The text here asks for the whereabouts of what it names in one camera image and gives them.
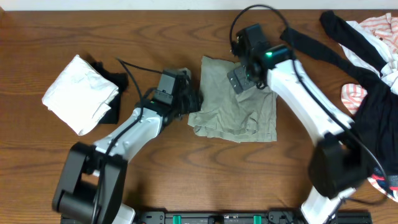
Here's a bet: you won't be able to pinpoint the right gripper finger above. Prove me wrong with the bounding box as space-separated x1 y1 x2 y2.
234 66 256 90
227 70 249 94

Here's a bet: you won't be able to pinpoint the khaki green shorts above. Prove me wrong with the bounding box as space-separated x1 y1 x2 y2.
188 56 277 142

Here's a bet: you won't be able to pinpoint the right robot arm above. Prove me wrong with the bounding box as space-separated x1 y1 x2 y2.
228 41 369 223

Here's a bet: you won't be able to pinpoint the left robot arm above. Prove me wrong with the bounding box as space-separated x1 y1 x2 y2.
52 70 201 223

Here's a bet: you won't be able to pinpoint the folded black cloth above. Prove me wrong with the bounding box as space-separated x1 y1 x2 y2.
90 62 128 124

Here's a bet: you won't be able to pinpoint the folded white cloth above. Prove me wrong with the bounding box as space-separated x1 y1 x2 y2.
42 55 119 136

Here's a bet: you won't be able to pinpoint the orange striped shirt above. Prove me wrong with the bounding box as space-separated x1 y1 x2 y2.
341 13 397 114

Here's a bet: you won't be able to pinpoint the black long garment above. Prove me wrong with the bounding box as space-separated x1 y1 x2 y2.
280 11 397 175

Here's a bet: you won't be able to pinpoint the red blue striped cloth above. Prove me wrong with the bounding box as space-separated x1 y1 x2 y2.
368 167 397 202

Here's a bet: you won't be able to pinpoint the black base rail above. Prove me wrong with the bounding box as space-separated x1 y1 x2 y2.
60 208 373 224

